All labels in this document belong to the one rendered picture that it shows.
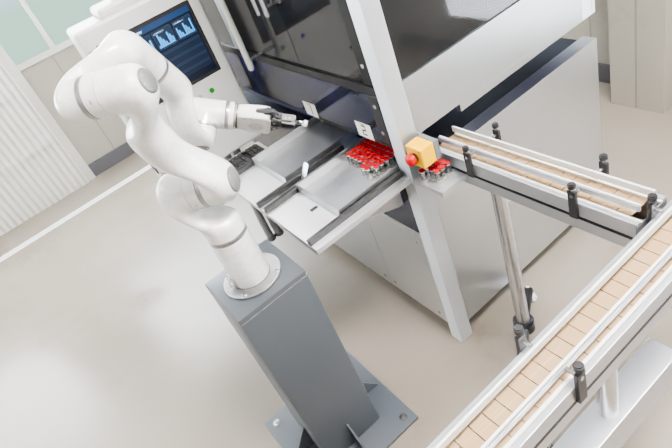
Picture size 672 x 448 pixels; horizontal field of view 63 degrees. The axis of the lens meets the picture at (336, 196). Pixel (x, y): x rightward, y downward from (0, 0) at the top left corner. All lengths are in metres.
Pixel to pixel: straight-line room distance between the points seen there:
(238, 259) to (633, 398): 1.09
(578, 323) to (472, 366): 1.14
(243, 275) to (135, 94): 0.67
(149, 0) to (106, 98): 1.14
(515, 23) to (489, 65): 0.17
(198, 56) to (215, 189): 1.06
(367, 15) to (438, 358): 1.45
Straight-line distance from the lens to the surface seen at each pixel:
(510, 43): 2.01
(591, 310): 1.30
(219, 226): 1.57
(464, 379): 2.34
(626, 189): 1.58
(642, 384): 1.66
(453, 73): 1.83
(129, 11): 2.33
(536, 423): 1.16
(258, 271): 1.67
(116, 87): 1.24
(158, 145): 1.36
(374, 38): 1.59
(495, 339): 2.43
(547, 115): 2.29
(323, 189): 1.92
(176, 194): 1.52
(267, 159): 2.24
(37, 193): 5.17
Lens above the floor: 1.94
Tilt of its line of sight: 35 degrees down
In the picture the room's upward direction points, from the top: 22 degrees counter-clockwise
